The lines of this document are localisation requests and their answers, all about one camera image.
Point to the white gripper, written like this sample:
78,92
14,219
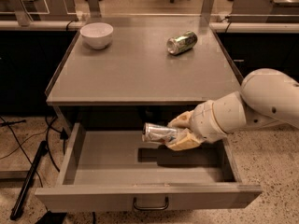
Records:
202,121

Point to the silver blue redbull can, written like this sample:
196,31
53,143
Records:
155,133

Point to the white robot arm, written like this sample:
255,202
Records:
266,97

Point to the green soda can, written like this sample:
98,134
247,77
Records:
179,44

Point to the grey cabinet with drawer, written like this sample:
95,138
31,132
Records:
137,69

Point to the open grey top drawer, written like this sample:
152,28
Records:
105,170

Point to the clear acrylic barrier panel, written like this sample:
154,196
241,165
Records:
29,12

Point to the white ceramic bowl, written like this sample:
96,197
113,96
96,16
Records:
97,35

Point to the black bar on floor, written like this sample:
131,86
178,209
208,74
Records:
16,211

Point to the black metal drawer handle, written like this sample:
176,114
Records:
150,204

